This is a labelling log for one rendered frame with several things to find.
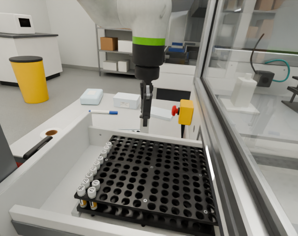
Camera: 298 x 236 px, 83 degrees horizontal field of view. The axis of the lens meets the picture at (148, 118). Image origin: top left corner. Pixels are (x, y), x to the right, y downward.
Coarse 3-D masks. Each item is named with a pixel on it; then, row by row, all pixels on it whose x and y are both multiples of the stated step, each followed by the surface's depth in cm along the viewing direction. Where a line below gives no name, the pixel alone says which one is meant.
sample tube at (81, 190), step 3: (78, 186) 27; (81, 186) 27; (84, 186) 27; (78, 189) 26; (81, 189) 26; (84, 189) 26; (78, 192) 26; (81, 192) 26; (84, 192) 27; (81, 195) 26; (81, 201) 27; (84, 201) 27; (81, 204) 27; (84, 204) 28
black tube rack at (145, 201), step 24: (120, 144) 39; (144, 144) 40; (168, 144) 40; (120, 168) 32; (144, 168) 33; (168, 168) 38; (192, 168) 33; (96, 192) 27; (120, 192) 31; (144, 192) 28; (168, 192) 28; (192, 192) 28; (120, 216) 27; (144, 216) 27; (168, 216) 25; (192, 216) 25; (216, 216) 25
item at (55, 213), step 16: (96, 128) 45; (96, 144) 48; (160, 144) 44; (192, 144) 42; (80, 160) 42; (80, 176) 38; (64, 192) 34; (16, 208) 25; (32, 208) 25; (48, 208) 31; (64, 208) 31; (16, 224) 25; (32, 224) 25; (48, 224) 24; (64, 224) 23; (80, 224) 23; (96, 224) 23; (112, 224) 24; (128, 224) 29
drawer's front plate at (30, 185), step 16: (64, 128) 38; (80, 128) 42; (48, 144) 33; (64, 144) 36; (80, 144) 43; (32, 160) 29; (48, 160) 32; (64, 160) 37; (16, 176) 26; (32, 176) 28; (48, 176) 32; (64, 176) 38; (0, 192) 23; (16, 192) 25; (32, 192) 29; (48, 192) 33; (0, 208) 23; (0, 224) 24
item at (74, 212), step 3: (207, 186) 37; (78, 201) 31; (210, 201) 33; (75, 207) 30; (72, 210) 30; (75, 210) 30; (72, 213) 29; (75, 213) 29; (78, 213) 29; (75, 216) 30; (78, 216) 30
